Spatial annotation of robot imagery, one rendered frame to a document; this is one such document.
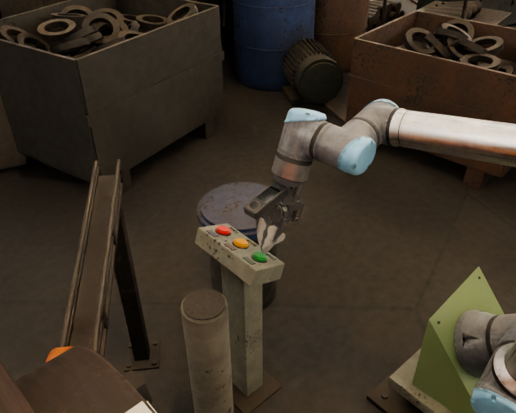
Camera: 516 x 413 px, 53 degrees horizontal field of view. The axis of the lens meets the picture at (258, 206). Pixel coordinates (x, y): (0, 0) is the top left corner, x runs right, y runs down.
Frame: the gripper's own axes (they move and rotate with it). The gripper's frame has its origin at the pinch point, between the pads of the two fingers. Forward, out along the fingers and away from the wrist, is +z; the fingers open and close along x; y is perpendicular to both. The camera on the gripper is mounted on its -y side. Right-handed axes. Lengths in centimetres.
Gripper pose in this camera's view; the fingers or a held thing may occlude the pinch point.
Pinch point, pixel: (262, 248)
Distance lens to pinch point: 133.8
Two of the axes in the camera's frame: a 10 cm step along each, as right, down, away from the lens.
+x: -6.7, -4.3, 6.1
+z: -2.5, 9.0, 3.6
